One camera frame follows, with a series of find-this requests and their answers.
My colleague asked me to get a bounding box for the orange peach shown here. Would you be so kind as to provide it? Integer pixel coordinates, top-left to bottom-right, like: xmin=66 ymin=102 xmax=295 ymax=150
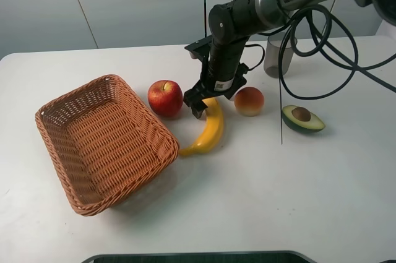
xmin=234 ymin=87 xmax=264 ymax=117

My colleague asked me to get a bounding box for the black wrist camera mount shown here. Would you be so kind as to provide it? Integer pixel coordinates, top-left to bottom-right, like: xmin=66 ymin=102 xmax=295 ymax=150
xmin=184 ymin=35 xmax=212 ymax=61

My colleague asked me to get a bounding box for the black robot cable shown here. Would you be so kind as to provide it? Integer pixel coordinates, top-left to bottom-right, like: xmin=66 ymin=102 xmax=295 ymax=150
xmin=223 ymin=0 xmax=396 ymax=146

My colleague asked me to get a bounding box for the brown wicker basket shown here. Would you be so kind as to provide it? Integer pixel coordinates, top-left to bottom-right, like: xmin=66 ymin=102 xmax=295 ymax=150
xmin=35 ymin=74 xmax=179 ymax=216

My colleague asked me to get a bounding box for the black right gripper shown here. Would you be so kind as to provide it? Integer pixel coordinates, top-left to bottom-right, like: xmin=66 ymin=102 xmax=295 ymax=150
xmin=184 ymin=37 xmax=249 ymax=119

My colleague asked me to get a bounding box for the red apple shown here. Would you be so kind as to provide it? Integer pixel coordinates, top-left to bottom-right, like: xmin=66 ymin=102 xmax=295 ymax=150
xmin=147 ymin=80 xmax=183 ymax=118

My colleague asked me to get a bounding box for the halved avocado with pit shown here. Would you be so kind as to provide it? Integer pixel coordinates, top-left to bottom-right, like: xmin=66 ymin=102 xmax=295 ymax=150
xmin=282 ymin=105 xmax=325 ymax=134

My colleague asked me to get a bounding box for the yellow banana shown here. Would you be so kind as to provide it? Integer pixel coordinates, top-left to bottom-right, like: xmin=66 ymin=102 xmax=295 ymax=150
xmin=179 ymin=98 xmax=224 ymax=157

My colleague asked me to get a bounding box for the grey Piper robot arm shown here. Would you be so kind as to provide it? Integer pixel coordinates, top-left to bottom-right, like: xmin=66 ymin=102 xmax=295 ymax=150
xmin=183 ymin=0 xmax=395 ymax=118

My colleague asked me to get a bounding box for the grey translucent plastic cup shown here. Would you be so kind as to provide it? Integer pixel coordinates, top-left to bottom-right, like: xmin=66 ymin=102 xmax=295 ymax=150
xmin=264 ymin=32 xmax=294 ymax=79

